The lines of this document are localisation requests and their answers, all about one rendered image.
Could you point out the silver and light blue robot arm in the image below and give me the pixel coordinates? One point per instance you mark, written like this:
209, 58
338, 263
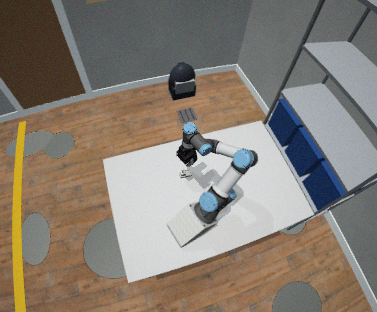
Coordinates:
220, 194

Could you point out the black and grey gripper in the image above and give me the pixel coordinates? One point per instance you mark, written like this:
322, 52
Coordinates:
189, 157

